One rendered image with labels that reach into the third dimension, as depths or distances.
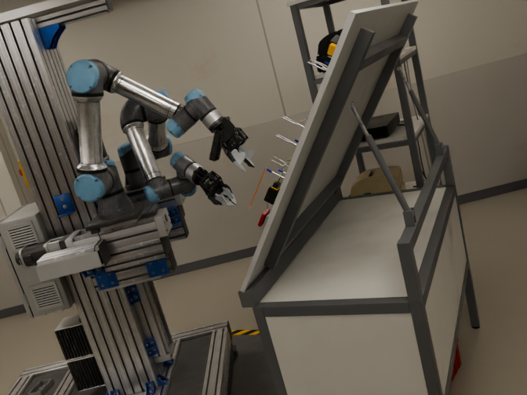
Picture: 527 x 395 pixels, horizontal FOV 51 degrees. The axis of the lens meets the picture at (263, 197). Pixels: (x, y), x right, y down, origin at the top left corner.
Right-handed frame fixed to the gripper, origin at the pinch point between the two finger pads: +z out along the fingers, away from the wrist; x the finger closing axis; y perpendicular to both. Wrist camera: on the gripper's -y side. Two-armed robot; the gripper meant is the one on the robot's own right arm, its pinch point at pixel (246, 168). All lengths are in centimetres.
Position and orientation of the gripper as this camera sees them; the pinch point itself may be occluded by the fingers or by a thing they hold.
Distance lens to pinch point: 208.4
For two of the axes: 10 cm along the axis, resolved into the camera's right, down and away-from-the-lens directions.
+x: 3.5, -2.4, 9.0
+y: 6.9, -5.9, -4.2
